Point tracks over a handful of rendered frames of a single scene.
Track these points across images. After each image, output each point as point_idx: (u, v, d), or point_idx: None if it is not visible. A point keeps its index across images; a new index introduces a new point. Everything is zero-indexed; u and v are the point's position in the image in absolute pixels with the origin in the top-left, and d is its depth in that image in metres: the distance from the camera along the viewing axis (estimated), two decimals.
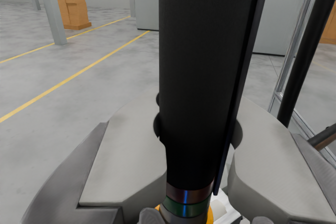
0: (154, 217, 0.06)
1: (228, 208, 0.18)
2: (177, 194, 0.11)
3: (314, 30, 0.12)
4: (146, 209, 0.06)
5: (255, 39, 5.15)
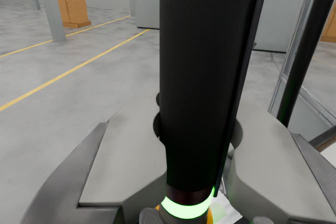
0: (154, 217, 0.06)
1: (227, 211, 0.18)
2: (177, 195, 0.11)
3: (312, 34, 0.12)
4: (146, 209, 0.06)
5: (256, 36, 5.09)
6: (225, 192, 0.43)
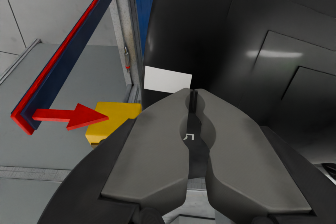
0: (154, 217, 0.06)
1: None
2: None
3: None
4: (146, 209, 0.06)
5: None
6: None
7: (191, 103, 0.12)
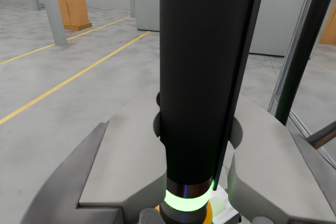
0: (154, 217, 0.06)
1: (227, 205, 0.18)
2: (177, 188, 0.11)
3: (311, 29, 0.12)
4: (146, 209, 0.06)
5: (255, 40, 5.16)
6: None
7: None
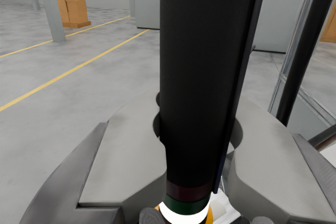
0: (154, 217, 0.06)
1: (227, 208, 0.18)
2: (177, 191, 0.11)
3: (311, 31, 0.12)
4: (146, 209, 0.06)
5: (256, 36, 5.10)
6: (225, 193, 0.43)
7: None
